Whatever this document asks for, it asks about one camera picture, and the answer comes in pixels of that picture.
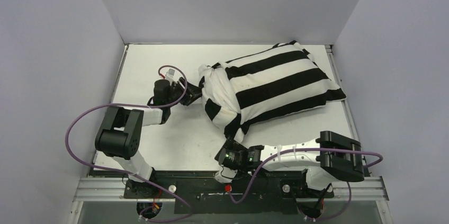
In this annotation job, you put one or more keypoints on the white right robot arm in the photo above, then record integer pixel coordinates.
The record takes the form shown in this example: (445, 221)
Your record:
(329, 158)

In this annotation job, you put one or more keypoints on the black white striped pillowcase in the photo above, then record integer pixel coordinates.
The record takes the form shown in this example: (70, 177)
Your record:
(273, 83)

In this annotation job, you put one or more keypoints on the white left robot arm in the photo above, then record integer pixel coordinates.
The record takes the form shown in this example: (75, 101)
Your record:
(120, 131)

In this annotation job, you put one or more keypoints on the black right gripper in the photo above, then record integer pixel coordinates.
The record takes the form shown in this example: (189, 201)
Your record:
(226, 144)

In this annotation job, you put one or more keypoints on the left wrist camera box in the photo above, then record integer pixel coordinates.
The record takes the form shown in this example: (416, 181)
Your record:
(169, 75)

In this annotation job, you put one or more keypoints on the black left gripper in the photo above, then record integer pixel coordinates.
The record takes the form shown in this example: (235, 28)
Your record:
(192, 92)

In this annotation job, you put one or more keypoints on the black metal base rail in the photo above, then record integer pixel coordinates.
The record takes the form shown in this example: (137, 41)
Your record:
(188, 197)

